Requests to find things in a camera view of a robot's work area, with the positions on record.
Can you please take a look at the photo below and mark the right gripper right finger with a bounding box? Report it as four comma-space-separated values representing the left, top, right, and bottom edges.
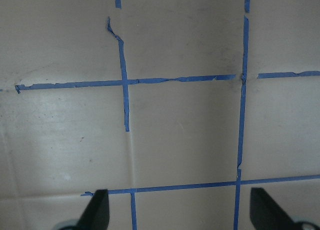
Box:
249, 187, 320, 230

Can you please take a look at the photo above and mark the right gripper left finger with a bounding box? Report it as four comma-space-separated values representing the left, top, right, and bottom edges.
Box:
59, 189, 110, 230

